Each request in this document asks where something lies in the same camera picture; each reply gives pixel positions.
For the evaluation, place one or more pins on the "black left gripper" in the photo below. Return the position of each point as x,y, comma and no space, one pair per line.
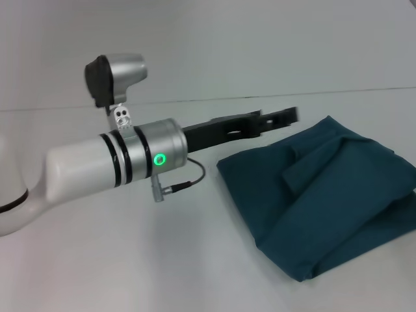
221,131

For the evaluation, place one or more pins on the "teal t-shirt with FREE print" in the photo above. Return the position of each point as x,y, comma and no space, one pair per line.
318,195

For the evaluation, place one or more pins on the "left robot arm silver white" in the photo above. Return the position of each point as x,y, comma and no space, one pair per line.
97,165

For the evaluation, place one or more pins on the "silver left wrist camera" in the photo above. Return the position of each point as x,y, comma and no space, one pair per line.
110,81

